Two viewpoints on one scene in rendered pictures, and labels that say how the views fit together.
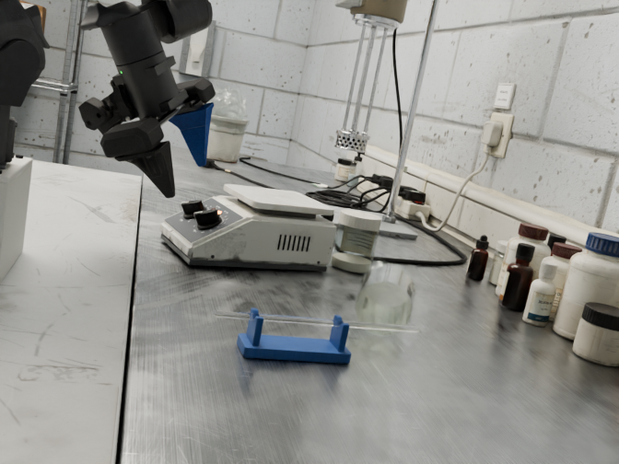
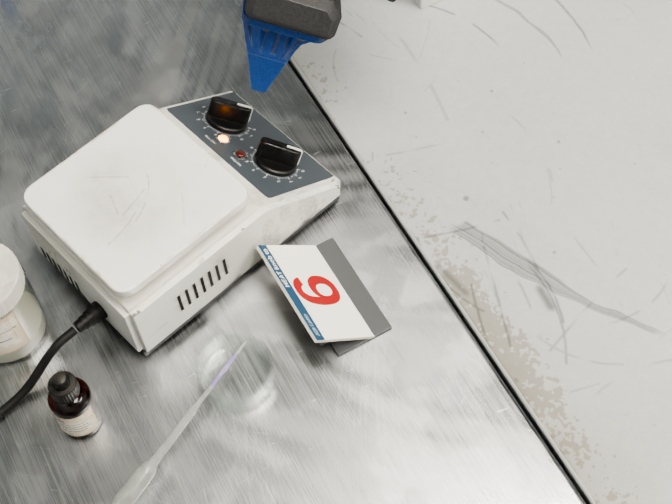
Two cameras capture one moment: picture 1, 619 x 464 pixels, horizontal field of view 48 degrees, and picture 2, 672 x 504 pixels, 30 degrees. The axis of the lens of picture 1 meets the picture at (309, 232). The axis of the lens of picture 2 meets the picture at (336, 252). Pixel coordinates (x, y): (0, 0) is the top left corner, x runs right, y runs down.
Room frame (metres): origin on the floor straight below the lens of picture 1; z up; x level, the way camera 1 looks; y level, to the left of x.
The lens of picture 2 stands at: (1.45, 0.11, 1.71)
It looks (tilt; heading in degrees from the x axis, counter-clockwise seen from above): 58 degrees down; 172
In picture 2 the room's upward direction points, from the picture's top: 6 degrees counter-clockwise
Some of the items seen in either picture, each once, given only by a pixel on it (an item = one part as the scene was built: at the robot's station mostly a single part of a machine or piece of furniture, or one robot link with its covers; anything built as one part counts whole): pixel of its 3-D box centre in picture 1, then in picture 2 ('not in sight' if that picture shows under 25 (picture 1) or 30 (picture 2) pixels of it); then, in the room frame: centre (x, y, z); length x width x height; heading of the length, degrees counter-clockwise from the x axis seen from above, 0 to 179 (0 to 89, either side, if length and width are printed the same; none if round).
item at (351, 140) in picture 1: (362, 85); not in sight; (1.36, -0.05, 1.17); 0.07 x 0.07 x 0.25
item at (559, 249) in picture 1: (558, 282); not in sight; (0.90, -0.34, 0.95); 0.06 x 0.06 x 0.10
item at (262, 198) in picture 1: (277, 199); (135, 196); (0.93, 0.05, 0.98); 0.12 x 0.12 x 0.01; 30
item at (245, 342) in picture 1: (297, 335); not in sight; (0.59, -0.01, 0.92); 0.10 x 0.03 x 0.04; 110
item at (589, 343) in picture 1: (602, 333); not in sight; (0.76, -0.35, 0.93); 0.05 x 0.05 x 0.06
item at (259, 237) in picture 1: (254, 228); (174, 208); (0.91, 0.07, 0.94); 0.22 x 0.13 x 0.08; 120
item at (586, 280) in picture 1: (594, 287); not in sight; (0.83, -0.36, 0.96); 0.07 x 0.07 x 0.13
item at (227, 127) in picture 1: (224, 122); not in sight; (2.01, 0.30, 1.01); 0.14 x 0.14 x 0.21
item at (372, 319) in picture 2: not in sight; (324, 287); (1.00, 0.17, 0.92); 0.09 x 0.06 x 0.04; 16
